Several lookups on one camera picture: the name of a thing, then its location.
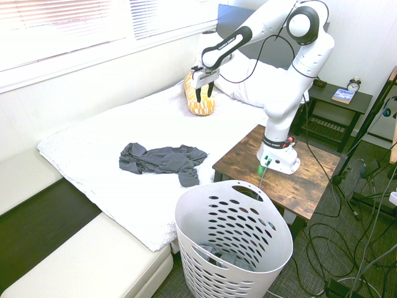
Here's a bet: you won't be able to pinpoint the grey upholstered headboard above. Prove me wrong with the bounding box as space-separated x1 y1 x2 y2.
216 3 331 71

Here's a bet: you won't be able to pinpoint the white bed cover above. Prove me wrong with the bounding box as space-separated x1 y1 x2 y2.
37 82 270 253

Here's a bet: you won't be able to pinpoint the dark grey garment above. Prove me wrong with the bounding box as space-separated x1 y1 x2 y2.
118 142 208 188

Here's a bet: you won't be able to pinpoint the grey floor cable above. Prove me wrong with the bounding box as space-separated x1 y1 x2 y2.
353 173 397 298

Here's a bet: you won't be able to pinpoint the narrow white window blind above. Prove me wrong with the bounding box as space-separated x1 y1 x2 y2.
129 0 218 41

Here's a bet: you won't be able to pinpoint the wide white window blind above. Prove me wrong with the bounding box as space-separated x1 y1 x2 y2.
0 0 127 73

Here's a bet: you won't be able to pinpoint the yellow white patterned pillow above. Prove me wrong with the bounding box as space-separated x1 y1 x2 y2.
183 71 217 117

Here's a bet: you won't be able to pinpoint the black twin-bell alarm clock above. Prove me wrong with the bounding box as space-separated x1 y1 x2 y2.
346 76 362 93

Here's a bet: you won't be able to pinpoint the grey clothes in basket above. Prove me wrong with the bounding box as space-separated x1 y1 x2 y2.
195 243 260 273

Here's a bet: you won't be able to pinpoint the black camera stand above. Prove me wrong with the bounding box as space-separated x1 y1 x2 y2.
331 66 397 222

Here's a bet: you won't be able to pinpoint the blue cover book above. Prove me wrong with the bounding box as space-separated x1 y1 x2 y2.
331 88 355 105

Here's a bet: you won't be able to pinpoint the dark brown bench top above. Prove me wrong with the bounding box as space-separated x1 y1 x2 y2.
0 178 103 292

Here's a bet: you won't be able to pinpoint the cream bench cushion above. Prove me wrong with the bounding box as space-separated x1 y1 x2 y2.
0 147 65 215
0 213 174 298

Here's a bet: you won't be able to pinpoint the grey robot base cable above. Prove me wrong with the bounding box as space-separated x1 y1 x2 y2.
257 158 271 199

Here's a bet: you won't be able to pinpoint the black power adapter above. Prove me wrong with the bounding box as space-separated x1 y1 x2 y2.
360 160 381 180

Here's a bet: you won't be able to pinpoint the black floor box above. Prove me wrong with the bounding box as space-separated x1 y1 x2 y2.
324 278 356 298

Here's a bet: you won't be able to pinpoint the rustic wooden side table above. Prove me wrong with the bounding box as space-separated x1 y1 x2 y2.
212 124 342 240

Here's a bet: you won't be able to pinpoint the black nightstand with shelf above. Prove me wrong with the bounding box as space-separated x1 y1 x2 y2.
293 81 373 153

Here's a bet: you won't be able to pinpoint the white bed pillow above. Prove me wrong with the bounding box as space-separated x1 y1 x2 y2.
213 57 311 109

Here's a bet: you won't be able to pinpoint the long black floor cable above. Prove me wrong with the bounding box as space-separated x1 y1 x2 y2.
302 99 342 220

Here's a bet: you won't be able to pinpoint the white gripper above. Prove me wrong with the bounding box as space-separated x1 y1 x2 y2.
191 68 220 104

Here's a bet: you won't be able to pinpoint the white perforated laundry basket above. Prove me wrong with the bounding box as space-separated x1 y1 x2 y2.
174 179 294 298

